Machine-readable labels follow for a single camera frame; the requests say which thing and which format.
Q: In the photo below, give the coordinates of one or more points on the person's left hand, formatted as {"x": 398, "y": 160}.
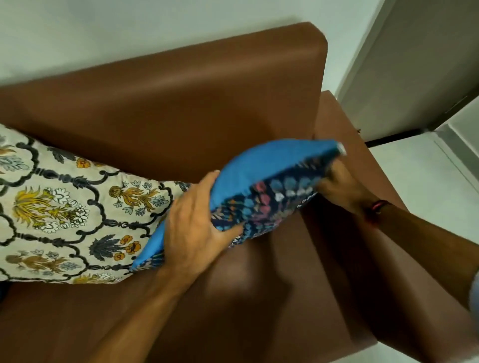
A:
{"x": 187, "y": 228}

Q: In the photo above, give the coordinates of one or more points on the person's right hand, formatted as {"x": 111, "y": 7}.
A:
{"x": 342, "y": 185}

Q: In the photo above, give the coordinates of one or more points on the person's left thumb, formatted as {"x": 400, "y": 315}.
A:
{"x": 209, "y": 183}

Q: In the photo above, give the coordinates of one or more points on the blue floral cushion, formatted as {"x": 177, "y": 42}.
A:
{"x": 258, "y": 190}

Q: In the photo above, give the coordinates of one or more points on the person's left forearm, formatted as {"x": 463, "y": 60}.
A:
{"x": 131, "y": 321}

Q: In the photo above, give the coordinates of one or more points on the person's right forearm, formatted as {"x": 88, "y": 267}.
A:
{"x": 423, "y": 243}

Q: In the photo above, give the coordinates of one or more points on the brown leather sofa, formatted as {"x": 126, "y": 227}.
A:
{"x": 209, "y": 187}

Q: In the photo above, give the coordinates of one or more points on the cream floral patterned cushion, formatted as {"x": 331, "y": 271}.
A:
{"x": 71, "y": 220}

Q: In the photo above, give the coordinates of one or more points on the red wrist thread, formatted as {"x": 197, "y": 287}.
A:
{"x": 376, "y": 209}

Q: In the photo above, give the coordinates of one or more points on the grey door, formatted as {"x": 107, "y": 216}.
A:
{"x": 404, "y": 63}

